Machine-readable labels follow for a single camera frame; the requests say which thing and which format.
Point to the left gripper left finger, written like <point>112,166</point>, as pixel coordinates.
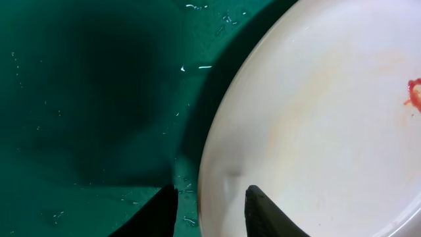
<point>157,218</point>

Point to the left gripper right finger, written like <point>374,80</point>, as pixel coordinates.
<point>263,218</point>

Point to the pinkish white plate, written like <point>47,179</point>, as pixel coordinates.
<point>318,117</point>

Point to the teal plastic tray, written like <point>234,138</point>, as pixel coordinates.
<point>105,102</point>

